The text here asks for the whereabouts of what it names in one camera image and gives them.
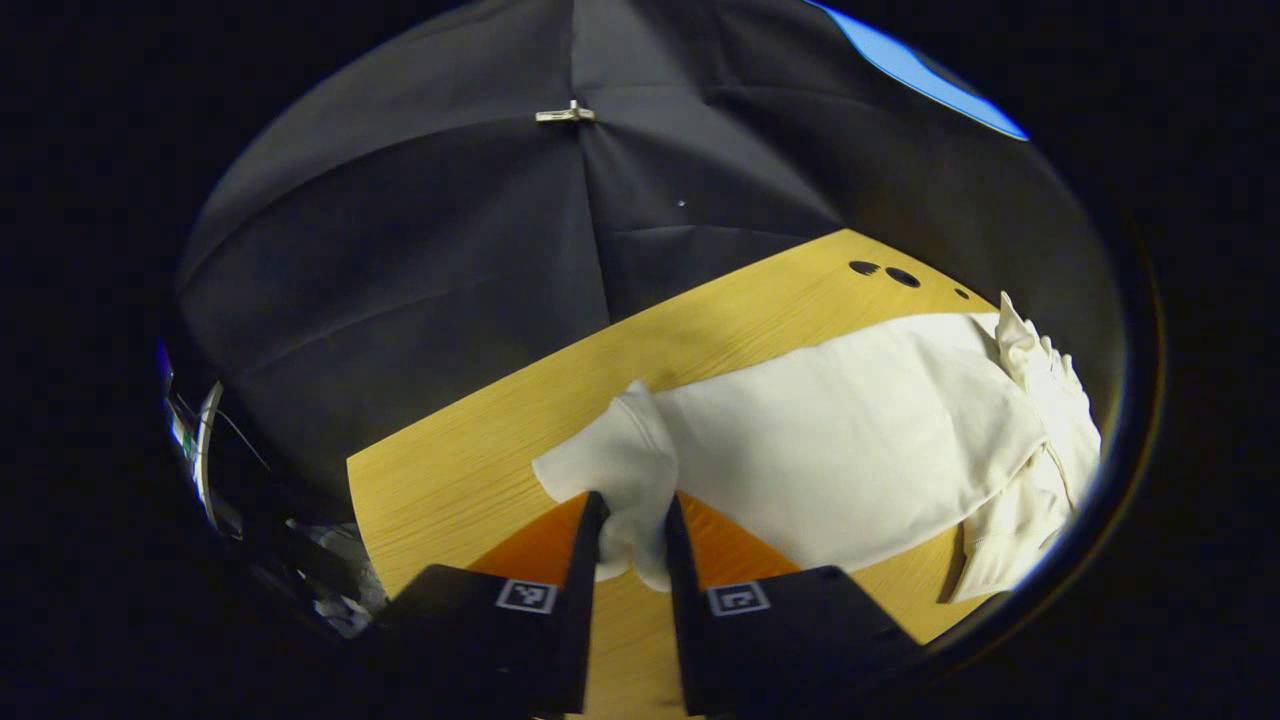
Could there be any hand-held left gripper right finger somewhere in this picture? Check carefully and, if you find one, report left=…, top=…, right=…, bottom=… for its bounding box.
left=663, top=492, right=926, bottom=717

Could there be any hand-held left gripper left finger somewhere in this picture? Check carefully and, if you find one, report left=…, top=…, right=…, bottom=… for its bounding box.
left=375, top=490, right=611, bottom=716

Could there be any white hooded sweatshirt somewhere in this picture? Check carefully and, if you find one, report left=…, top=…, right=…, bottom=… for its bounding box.
left=530, top=292, right=1103, bottom=603

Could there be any black backdrop cloth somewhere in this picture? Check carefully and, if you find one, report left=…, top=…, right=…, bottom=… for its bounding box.
left=165, top=0, right=1131, bottom=521

